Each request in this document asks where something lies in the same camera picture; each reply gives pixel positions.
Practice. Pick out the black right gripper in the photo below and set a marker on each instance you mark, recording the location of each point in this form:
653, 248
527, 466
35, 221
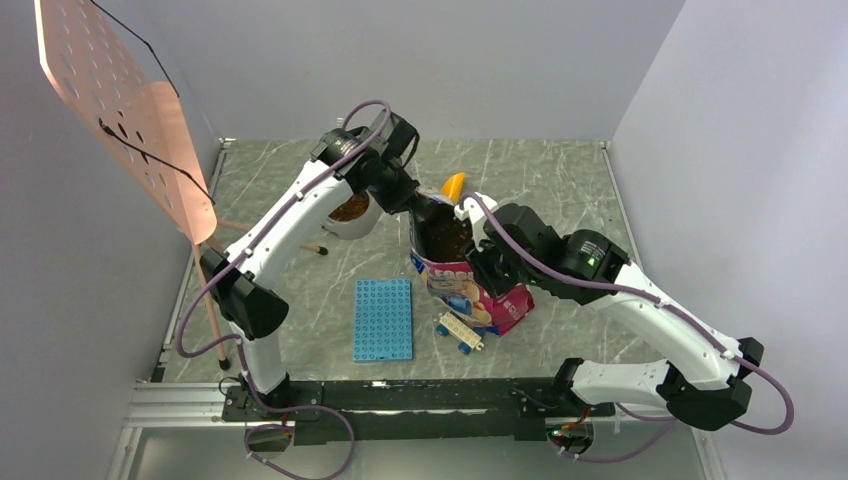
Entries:
479, 257

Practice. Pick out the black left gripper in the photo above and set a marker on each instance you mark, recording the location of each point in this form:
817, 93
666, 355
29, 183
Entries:
399, 200

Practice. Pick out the yellow plastic scoop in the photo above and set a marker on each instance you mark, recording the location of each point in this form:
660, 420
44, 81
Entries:
453, 187

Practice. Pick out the pink pet food bag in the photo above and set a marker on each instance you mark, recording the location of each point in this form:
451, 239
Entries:
438, 241

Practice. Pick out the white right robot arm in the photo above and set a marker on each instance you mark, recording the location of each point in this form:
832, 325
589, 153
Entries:
700, 378

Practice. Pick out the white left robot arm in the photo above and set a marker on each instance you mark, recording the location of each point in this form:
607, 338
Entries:
335, 170

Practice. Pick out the near steel bowl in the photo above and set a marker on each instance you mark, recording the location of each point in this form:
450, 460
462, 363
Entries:
354, 208

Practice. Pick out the beige toy car blue wheels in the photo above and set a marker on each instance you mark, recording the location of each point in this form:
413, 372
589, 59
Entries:
469, 339

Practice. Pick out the blue studded building baseplate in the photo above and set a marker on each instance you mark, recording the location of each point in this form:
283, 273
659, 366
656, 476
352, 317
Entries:
383, 323

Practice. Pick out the pink perforated stand board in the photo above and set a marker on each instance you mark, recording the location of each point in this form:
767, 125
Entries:
139, 121

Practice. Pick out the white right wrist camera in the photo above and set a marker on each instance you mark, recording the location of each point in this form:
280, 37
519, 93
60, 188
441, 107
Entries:
470, 209

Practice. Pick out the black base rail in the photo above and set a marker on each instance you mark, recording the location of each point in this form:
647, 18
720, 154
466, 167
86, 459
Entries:
329, 411

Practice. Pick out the aluminium frame rail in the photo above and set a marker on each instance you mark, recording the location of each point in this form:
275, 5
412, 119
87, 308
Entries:
175, 430

